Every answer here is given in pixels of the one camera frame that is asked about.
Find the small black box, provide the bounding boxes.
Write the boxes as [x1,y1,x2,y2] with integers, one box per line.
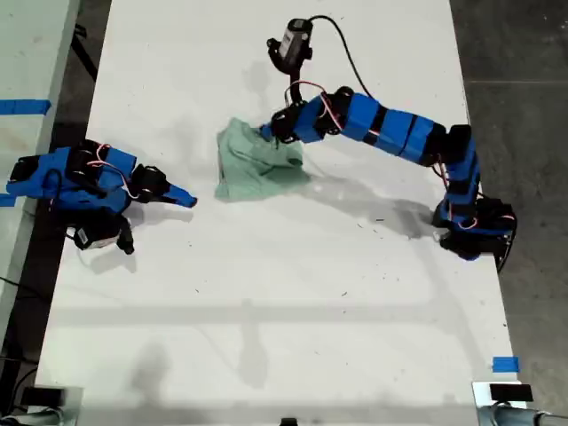
[489,383,533,403]
[20,387,64,406]

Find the black camera stalk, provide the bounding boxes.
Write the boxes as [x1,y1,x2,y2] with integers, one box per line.
[265,37,307,106]
[113,217,136,256]

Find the pale side table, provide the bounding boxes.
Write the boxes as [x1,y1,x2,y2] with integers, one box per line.
[0,0,82,345]

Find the pale green T-shirt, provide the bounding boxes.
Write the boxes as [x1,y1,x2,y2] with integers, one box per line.
[214,116,312,204]

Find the grey table clamp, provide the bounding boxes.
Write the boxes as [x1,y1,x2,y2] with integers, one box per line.
[0,406,67,426]
[477,404,568,426]

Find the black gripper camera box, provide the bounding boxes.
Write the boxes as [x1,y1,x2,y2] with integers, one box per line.
[72,224,119,252]
[278,18,314,67]

